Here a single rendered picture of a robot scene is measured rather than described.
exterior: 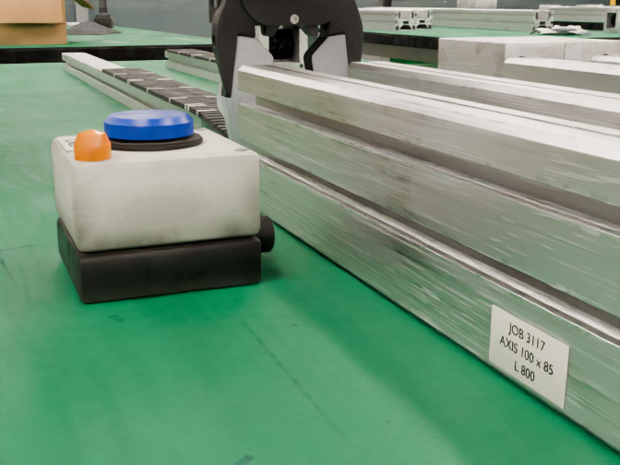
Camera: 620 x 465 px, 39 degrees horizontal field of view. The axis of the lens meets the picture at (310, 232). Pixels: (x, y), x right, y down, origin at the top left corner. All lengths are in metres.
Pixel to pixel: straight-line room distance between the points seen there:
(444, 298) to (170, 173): 0.13
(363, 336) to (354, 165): 0.09
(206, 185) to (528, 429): 0.17
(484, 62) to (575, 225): 0.39
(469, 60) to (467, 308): 0.37
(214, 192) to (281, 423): 0.14
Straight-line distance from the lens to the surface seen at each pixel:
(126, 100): 1.07
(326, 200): 0.42
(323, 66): 0.60
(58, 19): 2.63
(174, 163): 0.37
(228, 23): 0.58
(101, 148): 0.37
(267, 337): 0.33
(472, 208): 0.31
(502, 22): 3.90
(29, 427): 0.28
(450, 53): 0.68
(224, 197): 0.38
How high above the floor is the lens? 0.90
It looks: 15 degrees down
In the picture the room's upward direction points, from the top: straight up
